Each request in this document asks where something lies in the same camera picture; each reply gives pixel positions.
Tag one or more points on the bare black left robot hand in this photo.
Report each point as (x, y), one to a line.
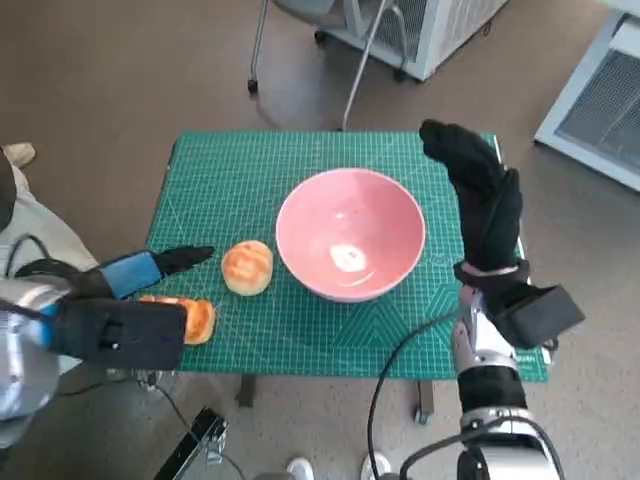
(130, 275)

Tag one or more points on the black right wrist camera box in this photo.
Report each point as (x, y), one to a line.
(535, 315)

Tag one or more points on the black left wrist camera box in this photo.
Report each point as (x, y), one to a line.
(130, 335)

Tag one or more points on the person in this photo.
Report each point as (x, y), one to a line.
(40, 225)

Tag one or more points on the pink bowl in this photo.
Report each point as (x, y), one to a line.
(350, 210)

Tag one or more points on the white shoe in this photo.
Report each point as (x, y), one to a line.
(300, 470)
(375, 467)

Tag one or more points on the white cabinet with vent grille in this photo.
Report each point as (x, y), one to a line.
(450, 30)

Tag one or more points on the white cabinet with grey grille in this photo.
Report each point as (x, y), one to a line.
(600, 115)

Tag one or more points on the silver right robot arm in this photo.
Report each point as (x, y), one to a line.
(492, 390)

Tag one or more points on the long striped toy bread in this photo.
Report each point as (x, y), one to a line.
(200, 322)

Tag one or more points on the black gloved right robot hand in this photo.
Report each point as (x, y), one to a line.
(490, 210)

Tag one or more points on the black table leg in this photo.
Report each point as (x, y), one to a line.
(424, 402)
(246, 392)

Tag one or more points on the green cutting mat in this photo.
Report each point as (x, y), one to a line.
(225, 190)

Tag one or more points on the black shiny metal frame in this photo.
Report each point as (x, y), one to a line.
(200, 440)

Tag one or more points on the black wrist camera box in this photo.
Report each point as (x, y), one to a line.
(130, 335)
(535, 315)

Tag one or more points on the round toy bread bun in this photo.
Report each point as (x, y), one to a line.
(247, 267)

